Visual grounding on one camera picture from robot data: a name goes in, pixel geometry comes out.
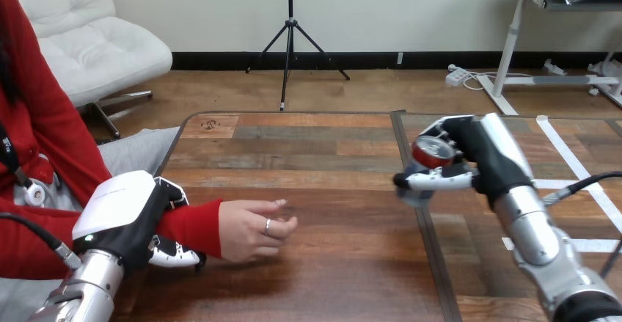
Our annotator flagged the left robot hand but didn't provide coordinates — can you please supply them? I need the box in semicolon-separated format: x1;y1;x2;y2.
71;170;208;277

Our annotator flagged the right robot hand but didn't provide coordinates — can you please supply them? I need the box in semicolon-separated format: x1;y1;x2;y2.
392;113;535;209

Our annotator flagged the person's hand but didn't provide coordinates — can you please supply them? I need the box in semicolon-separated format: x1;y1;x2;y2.
218;198;299;264

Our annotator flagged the red and white drink can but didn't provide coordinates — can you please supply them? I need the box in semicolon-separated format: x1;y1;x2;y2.
395;135;457;208

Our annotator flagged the person's forearm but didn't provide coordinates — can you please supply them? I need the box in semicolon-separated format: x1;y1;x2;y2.
155;199;224;260

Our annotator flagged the person's body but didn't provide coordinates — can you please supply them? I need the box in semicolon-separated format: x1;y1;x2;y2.
0;0;182;322

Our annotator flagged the white power strip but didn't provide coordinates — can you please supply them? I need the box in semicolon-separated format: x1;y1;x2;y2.
444;69;469;87

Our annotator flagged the white desk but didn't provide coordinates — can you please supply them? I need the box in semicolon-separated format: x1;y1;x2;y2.
475;0;622;117

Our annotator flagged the white cushioned chair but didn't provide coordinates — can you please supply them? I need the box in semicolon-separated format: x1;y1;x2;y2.
4;0;174;140

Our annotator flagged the black tripod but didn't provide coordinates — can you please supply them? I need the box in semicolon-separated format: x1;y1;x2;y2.
245;0;351;111

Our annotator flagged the tangle of cables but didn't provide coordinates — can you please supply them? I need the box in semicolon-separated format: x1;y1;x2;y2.
447;63;535;92

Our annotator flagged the black cable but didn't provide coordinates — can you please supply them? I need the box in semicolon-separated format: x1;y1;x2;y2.
542;171;622;279
0;211;83;271

